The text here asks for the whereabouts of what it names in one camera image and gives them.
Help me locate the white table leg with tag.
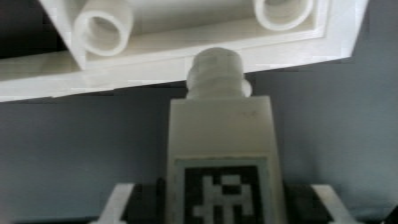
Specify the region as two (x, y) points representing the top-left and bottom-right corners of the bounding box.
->
(165, 48), (287, 224)

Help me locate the white L-shaped obstacle fence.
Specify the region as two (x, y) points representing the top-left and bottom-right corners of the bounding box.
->
(0, 52), (193, 102)

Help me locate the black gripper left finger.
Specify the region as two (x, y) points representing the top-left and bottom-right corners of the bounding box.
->
(86, 182), (163, 224)

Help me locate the white square table top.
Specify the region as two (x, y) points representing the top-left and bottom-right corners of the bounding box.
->
(38, 0), (369, 71)

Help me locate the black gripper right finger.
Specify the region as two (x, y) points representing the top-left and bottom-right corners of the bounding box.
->
(284, 184), (362, 224)

